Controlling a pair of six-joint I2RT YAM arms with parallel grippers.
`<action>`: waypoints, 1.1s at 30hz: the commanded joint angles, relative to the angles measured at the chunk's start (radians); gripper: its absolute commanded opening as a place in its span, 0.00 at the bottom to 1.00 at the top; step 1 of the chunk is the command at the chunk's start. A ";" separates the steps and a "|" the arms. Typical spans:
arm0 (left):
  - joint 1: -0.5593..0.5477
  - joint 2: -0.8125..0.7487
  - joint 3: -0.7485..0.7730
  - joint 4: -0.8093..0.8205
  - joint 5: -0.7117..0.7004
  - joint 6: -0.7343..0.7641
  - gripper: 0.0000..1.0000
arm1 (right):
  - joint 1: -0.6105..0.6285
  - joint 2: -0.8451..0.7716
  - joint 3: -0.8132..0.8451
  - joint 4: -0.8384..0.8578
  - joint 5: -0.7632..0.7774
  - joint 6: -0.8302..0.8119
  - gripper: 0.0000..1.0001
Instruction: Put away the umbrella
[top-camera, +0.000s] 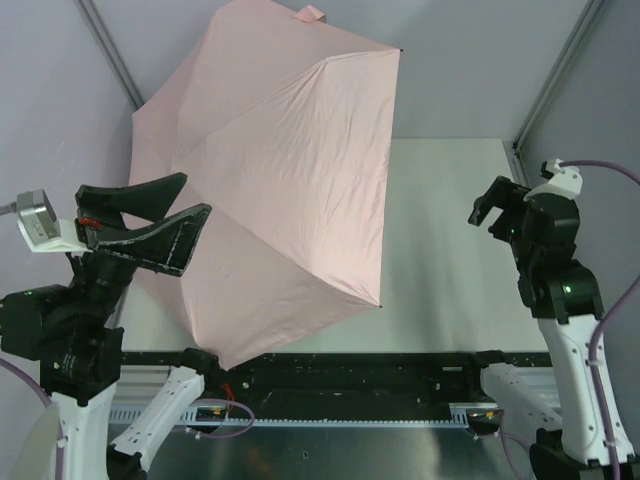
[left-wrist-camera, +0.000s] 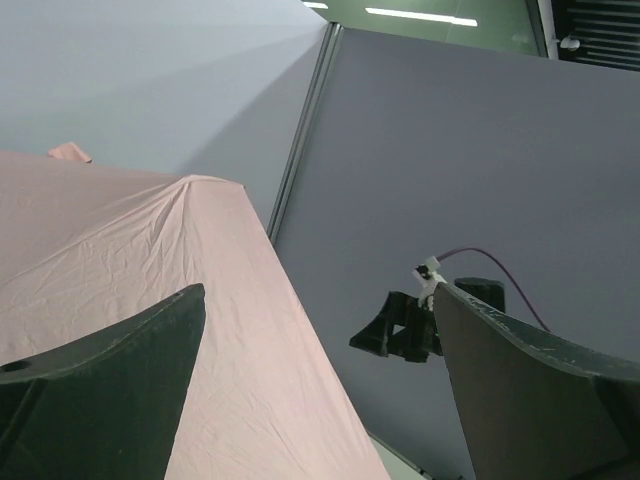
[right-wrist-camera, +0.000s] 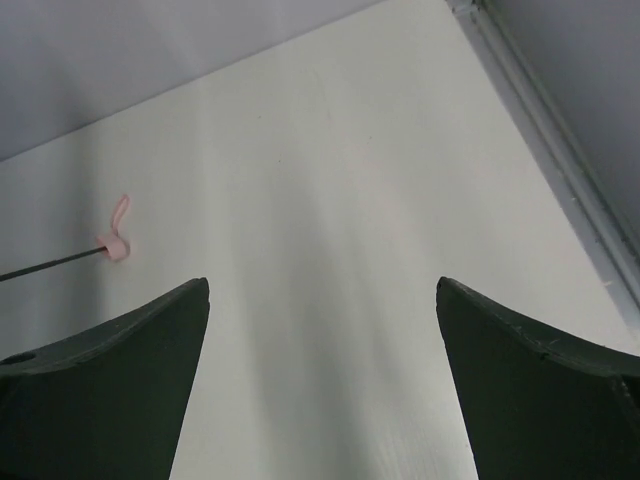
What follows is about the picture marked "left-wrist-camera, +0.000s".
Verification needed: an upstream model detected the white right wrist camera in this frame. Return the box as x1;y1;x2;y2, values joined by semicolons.
413;256;446;312

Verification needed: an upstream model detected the ceiling light strip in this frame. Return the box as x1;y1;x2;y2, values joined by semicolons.
364;7;478;27

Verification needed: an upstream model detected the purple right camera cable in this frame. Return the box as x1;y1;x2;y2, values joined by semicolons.
438;246;551;333

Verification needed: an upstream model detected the pink folding umbrella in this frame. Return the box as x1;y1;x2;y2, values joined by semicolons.
1;152;387;479

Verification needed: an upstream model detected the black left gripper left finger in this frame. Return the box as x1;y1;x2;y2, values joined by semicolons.
1;284;206;479

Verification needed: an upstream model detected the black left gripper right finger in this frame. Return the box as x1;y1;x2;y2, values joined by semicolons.
433;283;639;480

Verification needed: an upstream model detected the aluminium corner post left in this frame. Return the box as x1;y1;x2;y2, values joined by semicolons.
267;22;343;246

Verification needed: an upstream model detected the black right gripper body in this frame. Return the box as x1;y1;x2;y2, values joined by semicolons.
349;291;443;363

